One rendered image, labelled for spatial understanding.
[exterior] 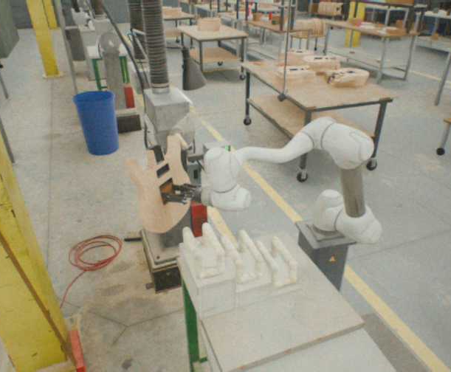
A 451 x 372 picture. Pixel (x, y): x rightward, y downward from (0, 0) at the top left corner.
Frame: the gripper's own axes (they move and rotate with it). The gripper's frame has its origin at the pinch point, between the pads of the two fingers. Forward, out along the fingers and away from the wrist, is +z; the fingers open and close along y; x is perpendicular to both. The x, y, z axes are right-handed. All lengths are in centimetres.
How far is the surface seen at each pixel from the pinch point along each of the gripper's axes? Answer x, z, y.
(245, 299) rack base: -32, -45, -21
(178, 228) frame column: -70, 56, 61
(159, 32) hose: 65, 16, 39
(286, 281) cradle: -34, -56, -5
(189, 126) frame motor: 10, 25, 59
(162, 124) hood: 23.6, 14.3, 23.8
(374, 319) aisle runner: -137, -76, 84
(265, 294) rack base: -34, -51, -15
